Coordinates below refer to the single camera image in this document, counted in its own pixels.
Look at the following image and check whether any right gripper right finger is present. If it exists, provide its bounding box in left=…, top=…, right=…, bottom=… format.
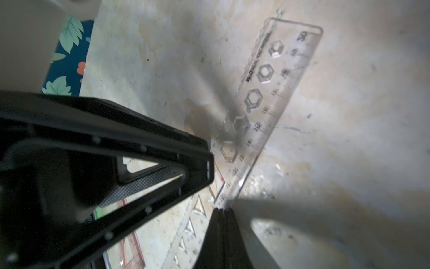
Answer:
left=194, top=208, right=253, bottom=269

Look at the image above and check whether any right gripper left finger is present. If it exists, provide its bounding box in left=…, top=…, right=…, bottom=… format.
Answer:
left=1, top=91, right=215, bottom=269

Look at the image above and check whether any clear long stencil ruler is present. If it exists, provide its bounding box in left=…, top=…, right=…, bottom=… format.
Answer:
left=161, top=16, right=324, bottom=269

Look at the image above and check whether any brown triangle ruler left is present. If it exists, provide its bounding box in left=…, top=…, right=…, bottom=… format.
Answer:
left=117, top=198, right=146, bottom=269

